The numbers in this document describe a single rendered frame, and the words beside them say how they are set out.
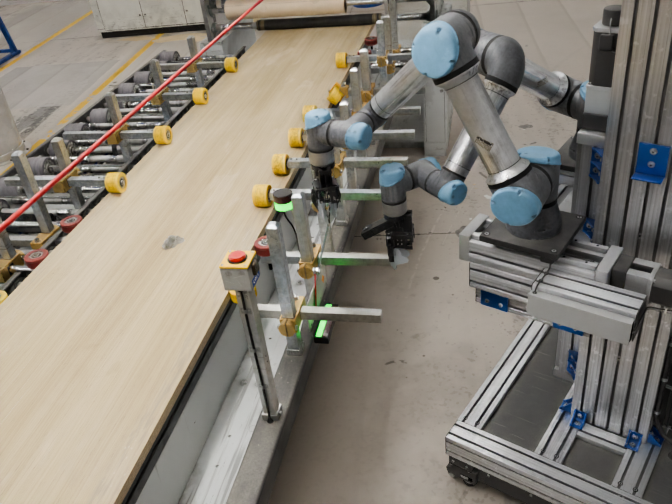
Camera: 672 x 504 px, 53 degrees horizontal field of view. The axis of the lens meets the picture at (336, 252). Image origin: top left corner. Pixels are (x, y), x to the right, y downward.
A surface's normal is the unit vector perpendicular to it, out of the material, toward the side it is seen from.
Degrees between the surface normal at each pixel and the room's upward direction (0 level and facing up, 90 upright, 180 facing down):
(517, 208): 97
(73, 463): 0
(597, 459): 0
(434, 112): 90
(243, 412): 0
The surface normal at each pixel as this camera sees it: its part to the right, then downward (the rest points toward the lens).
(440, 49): -0.56, 0.41
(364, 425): -0.11, -0.83
